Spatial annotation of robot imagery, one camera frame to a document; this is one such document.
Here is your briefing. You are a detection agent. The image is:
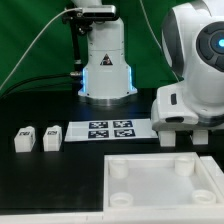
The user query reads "white front table rail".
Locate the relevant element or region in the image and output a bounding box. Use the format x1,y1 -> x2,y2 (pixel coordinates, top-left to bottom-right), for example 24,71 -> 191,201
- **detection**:
0,213 -> 224,224

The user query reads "white cable at right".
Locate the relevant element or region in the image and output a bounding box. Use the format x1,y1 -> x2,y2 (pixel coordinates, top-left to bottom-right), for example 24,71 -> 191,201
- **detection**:
138,0 -> 181,83

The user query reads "black mounted camera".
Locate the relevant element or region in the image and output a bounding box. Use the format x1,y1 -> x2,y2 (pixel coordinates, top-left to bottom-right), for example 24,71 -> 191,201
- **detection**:
62,5 -> 118,23

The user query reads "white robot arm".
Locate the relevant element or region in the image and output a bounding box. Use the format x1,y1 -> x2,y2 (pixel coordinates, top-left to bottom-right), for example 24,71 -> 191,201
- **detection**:
72,0 -> 224,131

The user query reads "white marker tag sheet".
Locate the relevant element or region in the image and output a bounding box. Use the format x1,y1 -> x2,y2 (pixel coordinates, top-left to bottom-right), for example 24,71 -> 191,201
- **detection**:
65,118 -> 158,142

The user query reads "white square table top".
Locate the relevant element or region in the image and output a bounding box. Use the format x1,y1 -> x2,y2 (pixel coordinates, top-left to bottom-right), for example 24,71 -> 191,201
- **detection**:
103,152 -> 224,211

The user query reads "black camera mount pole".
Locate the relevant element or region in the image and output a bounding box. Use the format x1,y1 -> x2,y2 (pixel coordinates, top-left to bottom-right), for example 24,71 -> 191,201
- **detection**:
70,20 -> 83,72

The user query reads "grey camera cable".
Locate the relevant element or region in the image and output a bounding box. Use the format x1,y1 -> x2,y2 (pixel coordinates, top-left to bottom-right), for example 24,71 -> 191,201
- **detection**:
0,7 -> 83,92

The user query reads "white L-shaped obstacle wall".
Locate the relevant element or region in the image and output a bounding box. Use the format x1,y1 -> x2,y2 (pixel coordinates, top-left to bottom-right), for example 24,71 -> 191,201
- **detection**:
201,156 -> 224,190

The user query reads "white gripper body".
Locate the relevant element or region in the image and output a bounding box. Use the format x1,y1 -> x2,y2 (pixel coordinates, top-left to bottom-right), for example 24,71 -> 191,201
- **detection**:
151,82 -> 224,131

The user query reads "black cable bundle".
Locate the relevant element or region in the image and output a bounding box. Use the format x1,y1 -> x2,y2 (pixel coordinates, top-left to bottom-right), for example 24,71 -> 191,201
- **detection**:
0,72 -> 83,100

